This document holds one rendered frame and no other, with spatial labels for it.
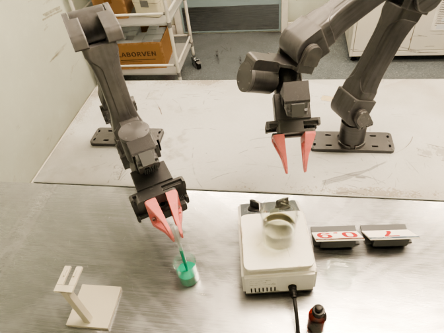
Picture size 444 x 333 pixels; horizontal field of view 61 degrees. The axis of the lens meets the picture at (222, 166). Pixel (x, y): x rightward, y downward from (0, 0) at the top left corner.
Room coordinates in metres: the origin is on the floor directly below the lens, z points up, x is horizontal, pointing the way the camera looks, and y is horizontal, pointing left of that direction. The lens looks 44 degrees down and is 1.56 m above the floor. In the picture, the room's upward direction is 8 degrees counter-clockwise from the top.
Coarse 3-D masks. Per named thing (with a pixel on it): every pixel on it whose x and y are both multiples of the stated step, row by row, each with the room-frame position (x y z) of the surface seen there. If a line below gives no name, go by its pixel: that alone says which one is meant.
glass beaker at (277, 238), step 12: (264, 204) 0.41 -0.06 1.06; (276, 204) 0.42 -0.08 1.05; (288, 204) 0.41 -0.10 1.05; (264, 216) 0.41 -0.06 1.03; (264, 228) 0.38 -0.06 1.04; (276, 228) 0.36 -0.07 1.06; (288, 228) 0.36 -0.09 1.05; (264, 240) 0.38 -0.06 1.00; (276, 240) 0.36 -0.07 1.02; (288, 240) 0.36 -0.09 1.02
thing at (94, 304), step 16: (64, 272) 0.35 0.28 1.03; (80, 272) 0.35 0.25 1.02; (64, 288) 0.32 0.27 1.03; (96, 288) 0.39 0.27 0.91; (112, 288) 0.38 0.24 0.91; (80, 304) 0.32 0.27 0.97; (96, 304) 0.35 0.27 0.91; (112, 304) 0.35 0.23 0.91; (80, 320) 0.33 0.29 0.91; (96, 320) 0.32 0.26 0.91
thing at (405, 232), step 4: (368, 232) 0.43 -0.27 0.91; (372, 232) 0.43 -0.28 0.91; (376, 232) 0.42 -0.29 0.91; (380, 232) 0.42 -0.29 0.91; (384, 232) 0.42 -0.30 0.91; (388, 232) 0.42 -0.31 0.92; (392, 232) 0.42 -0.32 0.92; (396, 232) 0.42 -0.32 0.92; (400, 232) 0.41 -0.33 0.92; (404, 232) 0.41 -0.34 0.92; (408, 232) 0.41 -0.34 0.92; (372, 236) 0.40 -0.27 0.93; (376, 236) 0.40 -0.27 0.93; (380, 236) 0.40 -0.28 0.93; (384, 236) 0.40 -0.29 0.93; (388, 236) 0.40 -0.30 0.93; (392, 236) 0.40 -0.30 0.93; (396, 236) 0.40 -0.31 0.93; (400, 236) 0.39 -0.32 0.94; (404, 236) 0.39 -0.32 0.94
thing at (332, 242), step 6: (312, 228) 0.46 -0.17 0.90; (318, 228) 0.46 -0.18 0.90; (324, 228) 0.46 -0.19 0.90; (330, 228) 0.45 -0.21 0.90; (336, 228) 0.45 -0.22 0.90; (342, 228) 0.45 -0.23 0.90; (348, 228) 0.45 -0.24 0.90; (354, 228) 0.45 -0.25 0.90; (312, 234) 0.44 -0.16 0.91; (318, 240) 0.40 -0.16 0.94; (324, 240) 0.40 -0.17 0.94; (330, 240) 0.40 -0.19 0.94; (336, 240) 0.40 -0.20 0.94; (342, 240) 0.40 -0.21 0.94; (348, 240) 0.40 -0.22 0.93; (354, 240) 0.40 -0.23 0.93; (324, 246) 0.41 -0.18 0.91; (330, 246) 0.41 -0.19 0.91; (336, 246) 0.41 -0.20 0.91; (342, 246) 0.41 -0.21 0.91; (348, 246) 0.40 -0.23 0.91
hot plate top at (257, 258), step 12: (252, 216) 0.45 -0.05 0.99; (300, 216) 0.43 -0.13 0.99; (252, 228) 0.42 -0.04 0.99; (300, 228) 0.40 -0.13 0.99; (252, 240) 0.39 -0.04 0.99; (300, 240) 0.38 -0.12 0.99; (252, 252) 0.37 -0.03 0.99; (264, 252) 0.36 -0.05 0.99; (276, 252) 0.36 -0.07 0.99; (288, 252) 0.36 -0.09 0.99; (300, 252) 0.35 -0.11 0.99; (312, 252) 0.35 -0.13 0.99; (252, 264) 0.34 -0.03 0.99; (264, 264) 0.34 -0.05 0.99; (276, 264) 0.34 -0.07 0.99; (288, 264) 0.34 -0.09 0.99; (300, 264) 0.33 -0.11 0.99; (312, 264) 0.33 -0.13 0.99
